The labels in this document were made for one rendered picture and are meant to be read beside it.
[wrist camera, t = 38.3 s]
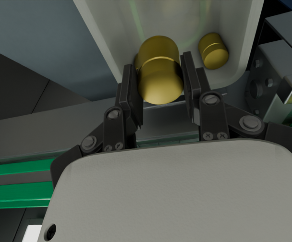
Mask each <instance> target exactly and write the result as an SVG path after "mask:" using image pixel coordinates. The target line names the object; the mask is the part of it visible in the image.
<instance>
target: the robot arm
mask: <svg viewBox="0 0 292 242"><path fill-rule="evenodd" d="M180 58H181V70H182V76H183V81H184V89H183V91H184V96H185V102H186V107H187V112H188V117H189V119H192V123H195V124H197V125H198V133H199V142H190V143H181V144H171V145H159V146H150V147H141V148H137V143H136V135H135V132H136V131H137V130H140V129H141V125H143V104H144V100H143V99H142V98H141V96H140V95H139V93H138V90H137V82H138V74H137V71H136V68H135V66H134V65H132V64H126V65H124V68H123V75H122V82H121V83H118V86H117V92H116V98H115V104H114V106H113V107H110V108H109V109H107V110H106V111H105V113H104V121H103V122H102V123H101V124H100V125H99V126H98V127H97V128H95V129H94V130H93V131H92V132H91V133H90V134H89V135H87V136H86V137H85V138H84V139H83V140H82V142H81V144H80V145H76V146H74V147H73V148H71V149H69V150H68V151H66V152H65V153H63V154H61V155H60V156H58V157H56V158H55V159H54V160H53V161H52V163H51V165H50V174H51V180H52V186H53V195H52V197H51V200H50V203H49V206H48V208H47V211H46V214H45V217H44V220H43V223H42V226H41V230H40V233H39V236H38V240H37V242H292V127H290V126H286V125H282V124H278V123H274V122H270V121H269V122H268V123H267V122H263V121H262V120H261V119H260V118H259V117H258V116H256V115H254V114H251V113H249V112H247V111H245V110H242V109H240V108H237V107H235V106H233V105H230V104H228V103H226V102H224V98H223V95H222V94H221V93H219V92H218V91H213V90H211V88H210V85H209V82H208V79H207V76H206V73H205V70H204V67H200V68H195V64H194V61H193V57H192V54H191V51H188V52H183V55H180Z"/></svg>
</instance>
